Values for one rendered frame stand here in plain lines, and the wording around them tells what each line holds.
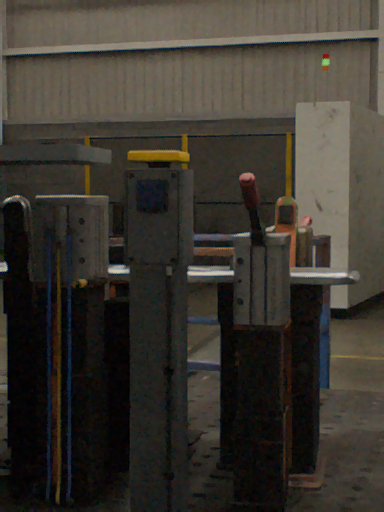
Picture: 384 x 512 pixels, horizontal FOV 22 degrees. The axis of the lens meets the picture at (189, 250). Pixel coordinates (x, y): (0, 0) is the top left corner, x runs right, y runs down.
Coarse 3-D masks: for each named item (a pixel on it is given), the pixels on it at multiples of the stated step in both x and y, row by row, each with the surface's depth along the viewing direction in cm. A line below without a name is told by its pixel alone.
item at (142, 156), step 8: (136, 152) 112; (144, 152) 112; (152, 152) 112; (160, 152) 112; (168, 152) 112; (176, 152) 112; (136, 160) 113; (144, 160) 112; (152, 160) 112; (160, 160) 112; (168, 160) 112; (176, 160) 112; (184, 160) 115; (152, 168) 114; (160, 168) 114; (168, 168) 114
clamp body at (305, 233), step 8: (272, 232) 160; (304, 232) 159; (312, 232) 167; (304, 240) 159; (312, 240) 166; (304, 248) 159; (312, 248) 167; (304, 256) 159; (312, 256) 167; (304, 264) 159; (312, 264) 168
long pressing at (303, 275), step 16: (0, 272) 145; (112, 272) 142; (128, 272) 142; (192, 272) 140; (208, 272) 139; (224, 272) 139; (304, 272) 144; (320, 272) 144; (336, 272) 144; (352, 272) 147
